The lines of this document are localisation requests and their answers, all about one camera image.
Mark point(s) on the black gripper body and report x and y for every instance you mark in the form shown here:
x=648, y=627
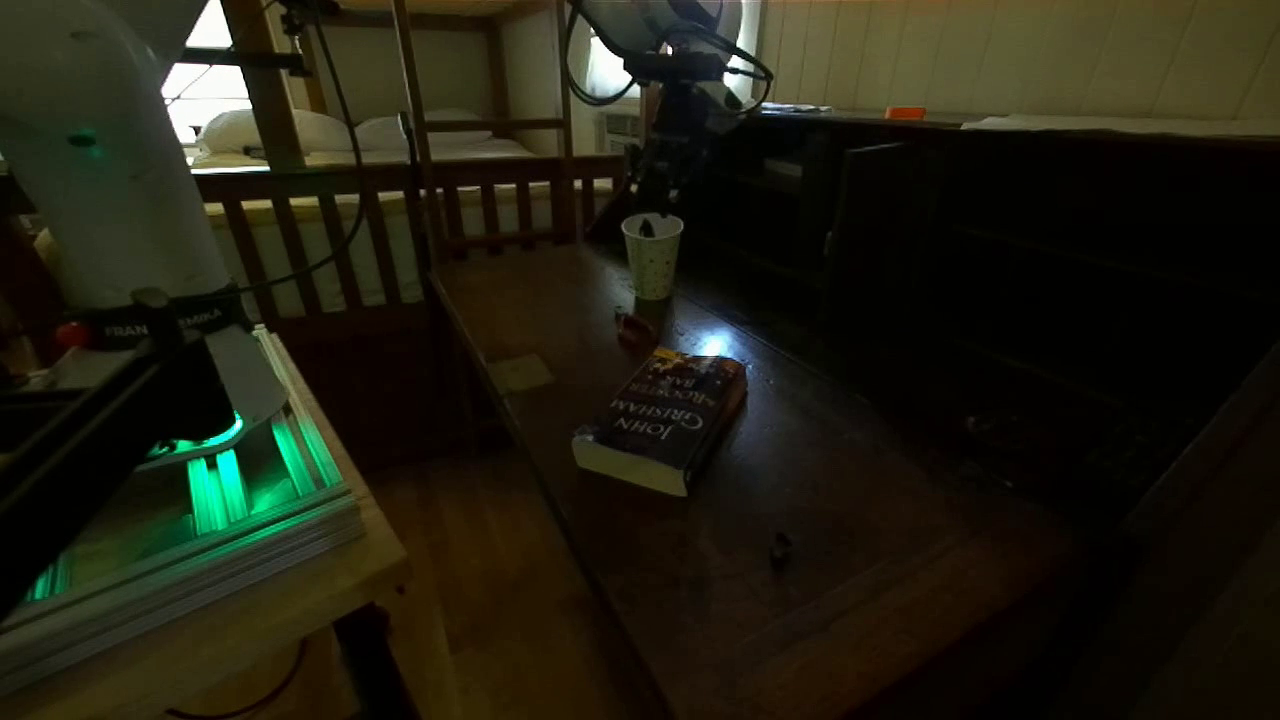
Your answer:
x=680, y=96

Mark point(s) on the black and white marker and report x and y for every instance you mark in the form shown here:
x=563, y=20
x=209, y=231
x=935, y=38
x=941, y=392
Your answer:
x=648, y=226

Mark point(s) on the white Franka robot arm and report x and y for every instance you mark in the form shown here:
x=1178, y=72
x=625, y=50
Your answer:
x=94, y=160

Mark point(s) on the white paper cup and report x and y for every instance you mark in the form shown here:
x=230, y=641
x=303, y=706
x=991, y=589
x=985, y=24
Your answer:
x=652, y=260

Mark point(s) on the bright window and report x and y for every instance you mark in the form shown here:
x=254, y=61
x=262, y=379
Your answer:
x=607, y=72

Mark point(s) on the dark paperback book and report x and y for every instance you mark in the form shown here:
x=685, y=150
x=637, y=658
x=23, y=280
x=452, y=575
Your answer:
x=661, y=422

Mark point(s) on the small white pillow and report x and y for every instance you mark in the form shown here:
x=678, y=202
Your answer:
x=382, y=133

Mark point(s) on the dark wooden secretary desk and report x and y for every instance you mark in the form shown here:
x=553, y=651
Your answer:
x=853, y=440

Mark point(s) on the large white pillow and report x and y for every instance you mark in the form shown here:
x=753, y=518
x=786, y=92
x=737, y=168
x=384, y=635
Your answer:
x=240, y=131

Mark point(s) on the light wooden robot table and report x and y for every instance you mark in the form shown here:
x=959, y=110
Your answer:
x=266, y=604

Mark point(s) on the black control box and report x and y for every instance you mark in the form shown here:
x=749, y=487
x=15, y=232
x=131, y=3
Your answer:
x=81, y=454

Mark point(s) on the wooden bed frame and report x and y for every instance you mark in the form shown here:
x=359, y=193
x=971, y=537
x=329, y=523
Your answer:
x=332, y=185

